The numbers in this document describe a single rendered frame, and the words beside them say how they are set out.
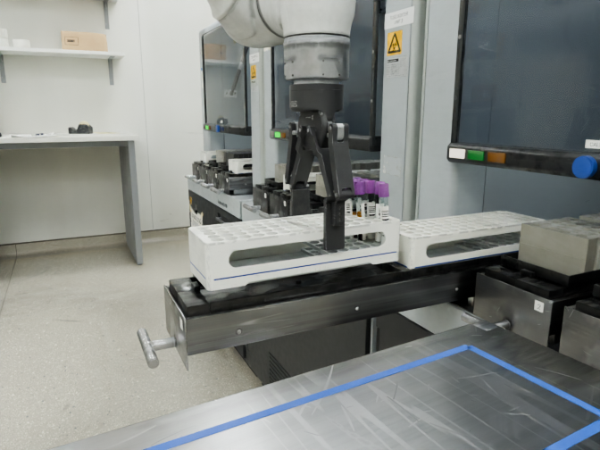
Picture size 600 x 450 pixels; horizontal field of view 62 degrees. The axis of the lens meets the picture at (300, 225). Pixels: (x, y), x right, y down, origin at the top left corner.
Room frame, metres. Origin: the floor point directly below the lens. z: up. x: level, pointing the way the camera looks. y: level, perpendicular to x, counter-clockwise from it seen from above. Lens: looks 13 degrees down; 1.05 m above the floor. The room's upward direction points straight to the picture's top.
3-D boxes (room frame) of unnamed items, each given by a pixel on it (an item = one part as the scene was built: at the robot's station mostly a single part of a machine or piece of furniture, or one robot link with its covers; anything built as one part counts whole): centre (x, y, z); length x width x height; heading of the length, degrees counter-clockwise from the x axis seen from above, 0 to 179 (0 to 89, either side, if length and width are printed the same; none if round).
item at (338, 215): (0.65, -0.05, 0.93); 0.03 x 0.01 x 0.05; 26
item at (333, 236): (0.66, -0.05, 0.90); 0.03 x 0.01 x 0.07; 116
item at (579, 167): (0.66, -0.38, 0.98); 0.03 x 0.01 x 0.03; 25
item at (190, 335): (0.76, -0.12, 0.78); 0.73 x 0.14 x 0.09; 115
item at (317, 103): (0.71, -0.02, 1.04); 0.08 x 0.07 x 0.09; 26
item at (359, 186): (0.75, -0.09, 0.89); 0.02 x 0.02 x 0.11
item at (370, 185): (0.76, -0.11, 0.89); 0.02 x 0.02 x 0.11
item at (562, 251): (0.71, -0.38, 0.85); 0.12 x 0.02 x 0.06; 26
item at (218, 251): (0.70, 0.00, 0.86); 0.30 x 0.10 x 0.06; 116
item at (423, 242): (0.83, -0.28, 0.83); 0.30 x 0.10 x 0.06; 115
